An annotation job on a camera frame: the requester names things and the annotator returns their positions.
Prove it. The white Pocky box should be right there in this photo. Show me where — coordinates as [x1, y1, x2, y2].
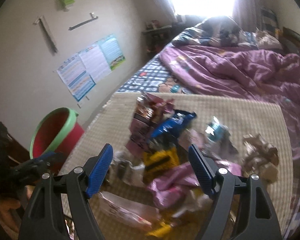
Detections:
[97, 191, 161, 231]

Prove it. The yellow snack wrapper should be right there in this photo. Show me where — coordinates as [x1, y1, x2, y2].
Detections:
[142, 146, 180, 178]

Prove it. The purple nut snack bag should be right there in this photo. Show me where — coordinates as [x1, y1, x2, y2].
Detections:
[126, 93, 174, 158]

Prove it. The blue snack wrapper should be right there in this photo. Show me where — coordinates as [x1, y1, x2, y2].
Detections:
[150, 109, 197, 139]

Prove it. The red bucket green rim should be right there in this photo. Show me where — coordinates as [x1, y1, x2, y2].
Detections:
[29, 107, 84, 172]

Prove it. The crumpled brown paper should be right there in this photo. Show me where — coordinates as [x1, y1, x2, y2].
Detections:
[241, 134, 280, 184]

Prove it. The beige checkered mat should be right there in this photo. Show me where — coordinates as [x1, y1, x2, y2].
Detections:
[58, 92, 294, 240]

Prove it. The pink plastic wrapper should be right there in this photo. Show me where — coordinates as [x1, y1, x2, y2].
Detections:
[147, 160, 242, 209]

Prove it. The teal silver wrapper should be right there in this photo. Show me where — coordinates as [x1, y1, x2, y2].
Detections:
[205, 116, 230, 143]

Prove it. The blue plaid bed sheet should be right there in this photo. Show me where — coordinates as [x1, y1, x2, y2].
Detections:
[117, 55, 193, 94]

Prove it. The purple quilt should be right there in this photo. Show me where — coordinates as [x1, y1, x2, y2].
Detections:
[159, 46, 300, 160]

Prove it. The dark corner side table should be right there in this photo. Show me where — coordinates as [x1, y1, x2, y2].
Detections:
[142, 25, 173, 59]

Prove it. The wall socket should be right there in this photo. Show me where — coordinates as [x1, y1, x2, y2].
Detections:
[77, 101, 85, 108]

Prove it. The left blue wall poster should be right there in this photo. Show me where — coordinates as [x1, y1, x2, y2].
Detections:
[56, 53, 95, 102]

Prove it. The middle white wall poster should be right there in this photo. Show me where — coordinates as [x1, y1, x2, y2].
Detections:
[78, 42, 111, 83]

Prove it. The right green wall poster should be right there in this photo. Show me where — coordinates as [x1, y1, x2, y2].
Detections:
[97, 34, 126, 70]

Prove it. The metal towel rail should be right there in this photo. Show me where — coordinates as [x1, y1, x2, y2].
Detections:
[68, 12, 98, 31]

